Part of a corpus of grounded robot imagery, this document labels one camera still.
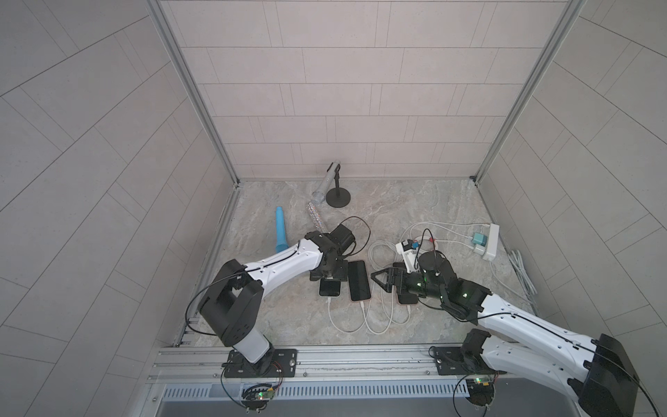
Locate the teal charger plug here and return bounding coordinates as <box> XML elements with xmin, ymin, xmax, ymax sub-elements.
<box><xmin>472</xmin><ymin>233</ymin><xmax>488</xmax><ymax>247</ymax></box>

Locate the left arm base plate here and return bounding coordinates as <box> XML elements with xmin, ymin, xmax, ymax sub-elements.
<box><xmin>223</xmin><ymin>347</ymin><xmax>298</xmax><ymax>379</ymax></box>

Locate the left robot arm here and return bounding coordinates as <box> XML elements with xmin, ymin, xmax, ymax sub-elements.
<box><xmin>197</xmin><ymin>225</ymin><xmax>356</xmax><ymax>373</ymax></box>

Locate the white power strip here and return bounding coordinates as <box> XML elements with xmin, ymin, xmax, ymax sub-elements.
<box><xmin>482</xmin><ymin>223</ymin><xmax>500</xmax><ymax>262</ymax></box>

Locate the white power cord bundle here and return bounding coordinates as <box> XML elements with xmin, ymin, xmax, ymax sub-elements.
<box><xmin>507</xmin><ymin>248</ymin><xmax>538</xmax><ymax>298</ymax></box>

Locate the black phone pink case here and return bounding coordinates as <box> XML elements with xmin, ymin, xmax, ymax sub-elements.
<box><xmin>347</xmin><ymin>261</ymin><xmax>372</xmax><ymax>302</ymax></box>
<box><xmin>397</xmin><ymin>293</ymin><xmax>419</xmax><ymax>305</ymax></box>

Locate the aluminium mounting rail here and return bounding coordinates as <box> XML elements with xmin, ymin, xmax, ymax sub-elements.
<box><xmin>148</xmin><ymin>341</ymin><xmax>574</xmax><ymax>387</ymax></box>

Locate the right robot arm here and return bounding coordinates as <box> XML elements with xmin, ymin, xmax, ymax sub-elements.
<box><xmin>371</xmin><ymin>261</ymin><xmax>640</xmax><ymax>416</ymax></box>

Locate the circuit board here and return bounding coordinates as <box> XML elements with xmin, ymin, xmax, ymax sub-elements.
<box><xmin>241</xmin><ymin>383</ymin><xmax>276</xmax><ymax>413</ymax></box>
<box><xmin>466</xmin><ymin>377</ymin><xmax>495</xmax><ymax>407</ymax></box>

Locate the left circuit board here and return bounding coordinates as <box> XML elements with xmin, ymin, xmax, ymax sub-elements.
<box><xmin>241</xmin><ymin>383</ymin><xmax>276</xmax><ymax>413</ymax></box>

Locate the glittery clear tube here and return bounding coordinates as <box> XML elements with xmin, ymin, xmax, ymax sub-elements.
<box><xmin>306</xmin><ymin>202</ymin><xmax>328</xmax><ymax>233</ymax></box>

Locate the white charging cable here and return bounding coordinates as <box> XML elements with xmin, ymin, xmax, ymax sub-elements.
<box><xmin>390</xmin><ymin>221</ymin><xmax>486</xmax><ymax>324</ymax></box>
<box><xmin>360</xmin><ymin>239</ymin><xmax>397</xmax><ymax>335</ymax></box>
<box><xmin>327</xmin><ymin>295</ymin><xmax>366</xmax><ymax>335</ymax></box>

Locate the blue cylindrical tube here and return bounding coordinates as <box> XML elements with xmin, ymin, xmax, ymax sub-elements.
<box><xmin>275</xmin><ymin>206</ymin><xmax>289</xmax><ymax>253</ymax></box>

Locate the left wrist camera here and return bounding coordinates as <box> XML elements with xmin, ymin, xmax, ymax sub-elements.
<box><xmin>329</xmin><ymin>224</ymin><xmax>356</xmax><ymax>255</ymax></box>

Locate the black round base stand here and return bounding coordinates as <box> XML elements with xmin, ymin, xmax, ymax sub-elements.
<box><xmin>326</xmin><ymin>164</ymin><xmax>351</xmax><ymax>209</ymax></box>

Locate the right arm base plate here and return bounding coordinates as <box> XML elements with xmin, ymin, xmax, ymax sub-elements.
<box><xmin>428</xmin><ymin>346</ymin><xmax>488</xmax><ymax>376</ymax></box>

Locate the right circuit board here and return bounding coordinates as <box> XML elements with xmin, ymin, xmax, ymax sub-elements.
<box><xmin>466</xmin><ymin>377</ymin><xmax>495</xmax><ymax>407</ymax></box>

